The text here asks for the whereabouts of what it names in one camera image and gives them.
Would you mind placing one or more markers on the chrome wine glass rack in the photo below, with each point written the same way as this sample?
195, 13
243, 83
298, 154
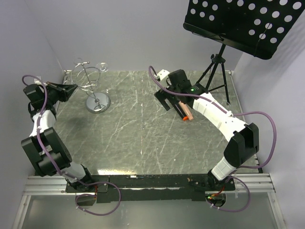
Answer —
87, 78

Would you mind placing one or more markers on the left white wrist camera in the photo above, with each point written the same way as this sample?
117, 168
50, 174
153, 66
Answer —
37, 80

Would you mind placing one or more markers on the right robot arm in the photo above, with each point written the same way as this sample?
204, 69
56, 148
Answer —
243, 139

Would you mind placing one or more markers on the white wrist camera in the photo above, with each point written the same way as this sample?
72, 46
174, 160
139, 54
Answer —
162, 75
37, 80

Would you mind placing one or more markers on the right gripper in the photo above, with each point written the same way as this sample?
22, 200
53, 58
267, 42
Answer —
160, 96

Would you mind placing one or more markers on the black perforated music stand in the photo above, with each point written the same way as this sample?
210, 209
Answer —
255, 27

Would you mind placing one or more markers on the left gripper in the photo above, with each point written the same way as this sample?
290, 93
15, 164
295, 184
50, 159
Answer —
64, 90

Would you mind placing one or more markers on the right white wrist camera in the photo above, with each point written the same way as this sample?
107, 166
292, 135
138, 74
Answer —
162, 75

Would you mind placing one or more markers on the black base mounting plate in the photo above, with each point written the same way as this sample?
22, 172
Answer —
165, 187

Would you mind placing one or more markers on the black microphone orange end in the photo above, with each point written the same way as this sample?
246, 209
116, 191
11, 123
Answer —
180, 112

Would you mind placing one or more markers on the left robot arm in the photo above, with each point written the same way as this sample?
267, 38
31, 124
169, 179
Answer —
46, 151

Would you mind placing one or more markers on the clear wine glass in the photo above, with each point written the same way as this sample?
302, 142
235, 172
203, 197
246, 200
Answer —
102, 66

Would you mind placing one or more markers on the pink microphone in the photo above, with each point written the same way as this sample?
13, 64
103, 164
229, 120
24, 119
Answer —
186, 111

